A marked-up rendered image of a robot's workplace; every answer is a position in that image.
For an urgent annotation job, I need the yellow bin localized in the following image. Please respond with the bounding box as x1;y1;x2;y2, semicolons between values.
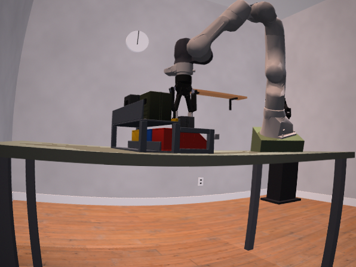
132;130;139;141

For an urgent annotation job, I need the blue open bin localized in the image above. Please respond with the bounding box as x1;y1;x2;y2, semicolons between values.
147;129;152;142

